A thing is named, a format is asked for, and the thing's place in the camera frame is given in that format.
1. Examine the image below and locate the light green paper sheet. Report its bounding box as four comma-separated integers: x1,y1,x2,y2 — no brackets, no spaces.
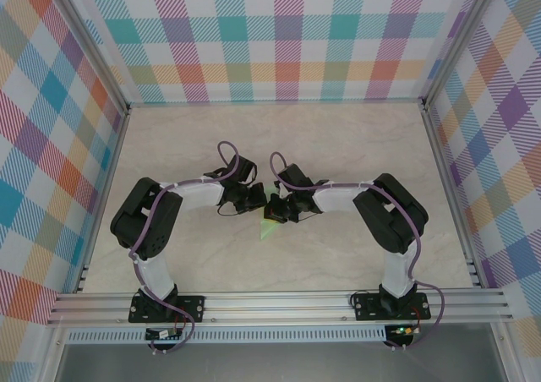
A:
258,182,283,242

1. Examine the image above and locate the thin black right gripper cable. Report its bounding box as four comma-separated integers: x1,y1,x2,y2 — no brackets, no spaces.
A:
295,210,323,226

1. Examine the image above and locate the thin aluminium frame rail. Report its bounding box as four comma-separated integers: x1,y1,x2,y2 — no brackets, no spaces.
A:
126,97,426,109

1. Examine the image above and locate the wide aluminium base rail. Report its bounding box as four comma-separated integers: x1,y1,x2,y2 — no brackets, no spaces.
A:
46,291,515,326

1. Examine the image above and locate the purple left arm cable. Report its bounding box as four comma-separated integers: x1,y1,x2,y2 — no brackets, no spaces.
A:
126,140,242,356

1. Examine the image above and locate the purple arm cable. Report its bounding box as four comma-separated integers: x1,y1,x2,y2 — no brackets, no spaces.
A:
126,140,242,356
269,151,447,352

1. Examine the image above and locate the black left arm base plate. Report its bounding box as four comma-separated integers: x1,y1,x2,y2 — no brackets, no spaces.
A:
128,295,206,324

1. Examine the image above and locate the perforated grey cable duct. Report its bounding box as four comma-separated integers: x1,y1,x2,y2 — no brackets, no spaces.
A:
65,329,388,344

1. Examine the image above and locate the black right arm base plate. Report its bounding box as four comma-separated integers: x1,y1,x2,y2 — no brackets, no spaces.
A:
352,292,431,322

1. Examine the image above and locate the aluminium side frame rail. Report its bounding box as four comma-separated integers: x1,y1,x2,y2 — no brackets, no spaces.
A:
421,102,485,290
74,109,132,294

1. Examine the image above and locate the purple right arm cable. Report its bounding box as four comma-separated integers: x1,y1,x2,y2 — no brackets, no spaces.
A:
269,151,447,352

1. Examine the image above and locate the aluminium frame post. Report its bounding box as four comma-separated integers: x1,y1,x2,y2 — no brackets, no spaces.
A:
420,0,502,112
49,0,131,117

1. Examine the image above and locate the aluminium frame leg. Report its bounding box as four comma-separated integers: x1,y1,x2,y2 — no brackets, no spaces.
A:
489,322,525,382
37,325,71,382

